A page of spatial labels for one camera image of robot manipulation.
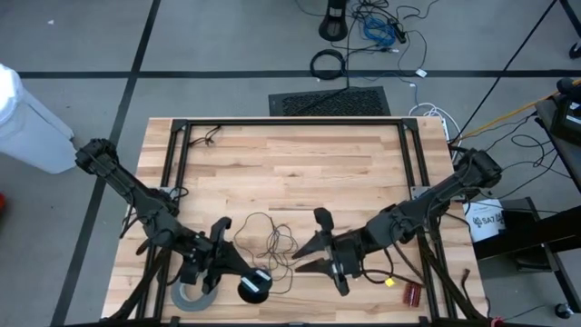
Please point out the white adapter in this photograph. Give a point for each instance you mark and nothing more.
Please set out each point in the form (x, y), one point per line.
(420, 72)

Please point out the black power adapter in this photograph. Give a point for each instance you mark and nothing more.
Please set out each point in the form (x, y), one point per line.
(398, 32)

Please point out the black stand base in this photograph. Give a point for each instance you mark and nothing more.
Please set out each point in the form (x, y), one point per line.
(333, 22)

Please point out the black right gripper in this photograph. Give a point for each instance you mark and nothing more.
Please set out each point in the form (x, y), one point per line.
(345, 259)

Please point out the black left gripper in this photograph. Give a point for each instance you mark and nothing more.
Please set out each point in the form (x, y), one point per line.
(213, 254)

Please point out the black equipment cart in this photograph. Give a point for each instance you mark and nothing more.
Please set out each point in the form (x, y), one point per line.
(522, 236)

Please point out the grey duct tape roll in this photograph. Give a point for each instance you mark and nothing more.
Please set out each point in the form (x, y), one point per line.
(181, 302)

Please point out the white trash bin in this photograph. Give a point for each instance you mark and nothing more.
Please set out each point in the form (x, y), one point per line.
(32, 131)

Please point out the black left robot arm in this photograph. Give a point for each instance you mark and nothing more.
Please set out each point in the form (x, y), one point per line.
(136, 195)

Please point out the black aluminium table frame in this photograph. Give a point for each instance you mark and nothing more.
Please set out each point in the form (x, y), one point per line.
(295, 121)

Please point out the white paper sign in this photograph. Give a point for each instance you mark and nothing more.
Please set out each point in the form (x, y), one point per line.
(485, 220)

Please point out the black floor grate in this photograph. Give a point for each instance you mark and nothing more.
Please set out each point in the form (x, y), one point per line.
(331, 102)

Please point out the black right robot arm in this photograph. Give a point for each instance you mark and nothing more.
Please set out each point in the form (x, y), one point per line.
(436, 195)

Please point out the white power strip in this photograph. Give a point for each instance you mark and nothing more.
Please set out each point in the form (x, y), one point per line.
(445, 127)

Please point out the red screwdriver bit set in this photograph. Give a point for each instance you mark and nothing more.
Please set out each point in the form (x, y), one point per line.
(412, 295)

